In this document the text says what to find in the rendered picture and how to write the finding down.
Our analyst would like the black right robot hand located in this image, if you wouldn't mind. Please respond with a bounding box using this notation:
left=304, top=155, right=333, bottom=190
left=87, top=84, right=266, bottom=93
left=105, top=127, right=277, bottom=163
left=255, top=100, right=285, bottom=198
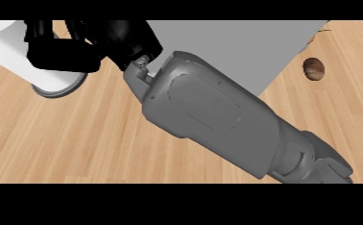
left=22, top=19, right=164, bottom=73

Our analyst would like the white bottle with grey rim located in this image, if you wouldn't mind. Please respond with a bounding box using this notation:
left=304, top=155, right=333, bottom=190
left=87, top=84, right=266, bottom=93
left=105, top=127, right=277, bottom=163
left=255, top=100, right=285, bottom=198
left=0, top=19, right=90, bottom=99

